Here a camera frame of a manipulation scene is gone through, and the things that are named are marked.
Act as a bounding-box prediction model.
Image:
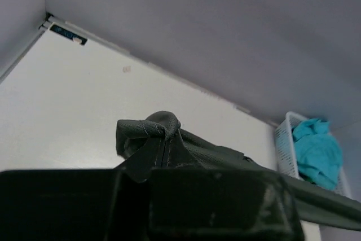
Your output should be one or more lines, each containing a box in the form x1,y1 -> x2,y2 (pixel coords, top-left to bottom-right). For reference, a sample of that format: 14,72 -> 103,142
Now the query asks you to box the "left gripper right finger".
147,168 -> 303,240

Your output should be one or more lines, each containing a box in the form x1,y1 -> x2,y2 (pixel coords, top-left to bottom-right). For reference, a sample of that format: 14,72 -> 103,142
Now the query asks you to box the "white plastic basket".
275,112 -> 351,198

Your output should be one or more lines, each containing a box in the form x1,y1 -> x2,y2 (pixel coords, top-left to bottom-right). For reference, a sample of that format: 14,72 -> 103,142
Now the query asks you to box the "turquoise t shirt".
292,118 -> 343,191

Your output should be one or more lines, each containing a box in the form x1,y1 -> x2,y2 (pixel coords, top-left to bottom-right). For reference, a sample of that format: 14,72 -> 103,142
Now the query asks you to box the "blue table label sticker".
50,24 -> 87,46

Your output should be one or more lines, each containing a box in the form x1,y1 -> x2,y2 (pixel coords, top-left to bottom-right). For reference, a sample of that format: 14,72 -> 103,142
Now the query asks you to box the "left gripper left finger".
0,139 -> 166,241

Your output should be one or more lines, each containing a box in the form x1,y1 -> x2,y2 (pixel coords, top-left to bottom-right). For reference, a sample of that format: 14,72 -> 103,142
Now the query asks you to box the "dark grey t shirt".
116,111 -> 360,231

